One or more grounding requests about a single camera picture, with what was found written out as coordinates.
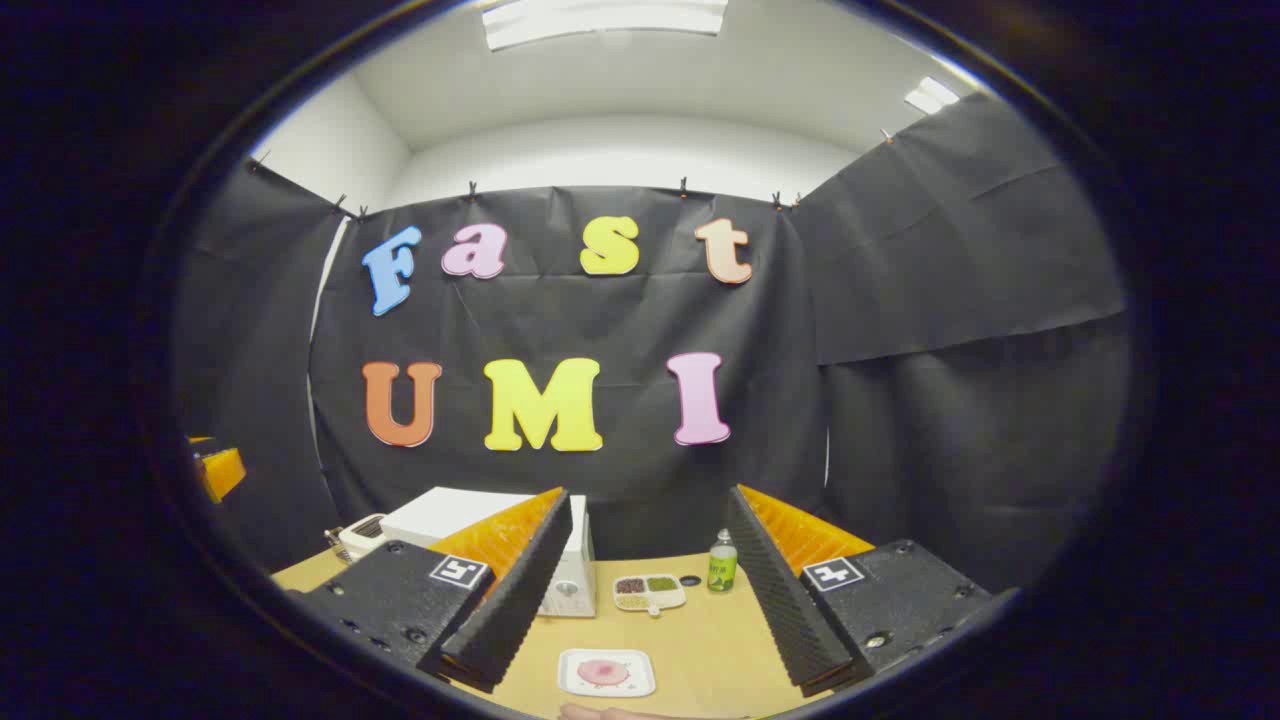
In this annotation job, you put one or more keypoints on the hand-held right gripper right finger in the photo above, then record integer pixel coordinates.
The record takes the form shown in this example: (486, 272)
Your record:
(780, 600)

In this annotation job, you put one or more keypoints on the white divided dish with beans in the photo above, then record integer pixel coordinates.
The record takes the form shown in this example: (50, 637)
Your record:
(665, 598)

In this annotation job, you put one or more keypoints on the white microwave oven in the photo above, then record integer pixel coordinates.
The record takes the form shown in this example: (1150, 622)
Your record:
(575, 590)

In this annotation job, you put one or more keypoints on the white square plate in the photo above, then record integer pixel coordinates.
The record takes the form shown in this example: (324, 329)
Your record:
(640, 687)

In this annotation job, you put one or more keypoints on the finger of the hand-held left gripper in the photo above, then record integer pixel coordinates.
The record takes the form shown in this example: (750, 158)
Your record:
(222, 472)

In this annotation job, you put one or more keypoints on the pink ham slice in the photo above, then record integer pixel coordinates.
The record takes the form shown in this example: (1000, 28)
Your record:
(603, 673)

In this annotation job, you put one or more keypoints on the small ceiling light panel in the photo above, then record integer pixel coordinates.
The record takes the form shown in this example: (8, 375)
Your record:
(930, 95)

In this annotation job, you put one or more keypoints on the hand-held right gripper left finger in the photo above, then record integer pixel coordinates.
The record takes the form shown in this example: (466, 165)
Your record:
(520, 590)

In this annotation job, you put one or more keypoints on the white toaster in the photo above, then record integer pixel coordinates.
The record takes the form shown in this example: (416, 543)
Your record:
(362, 535)

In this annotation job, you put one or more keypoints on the green label drink bottle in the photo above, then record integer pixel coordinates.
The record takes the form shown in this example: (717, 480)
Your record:
(722, 570)

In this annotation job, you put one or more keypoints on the long ceiling light panel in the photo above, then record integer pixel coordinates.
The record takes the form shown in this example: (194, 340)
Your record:
(600, 20)

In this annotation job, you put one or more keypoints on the row of cloth clips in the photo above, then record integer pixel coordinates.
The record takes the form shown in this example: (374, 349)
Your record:
(472, 188)

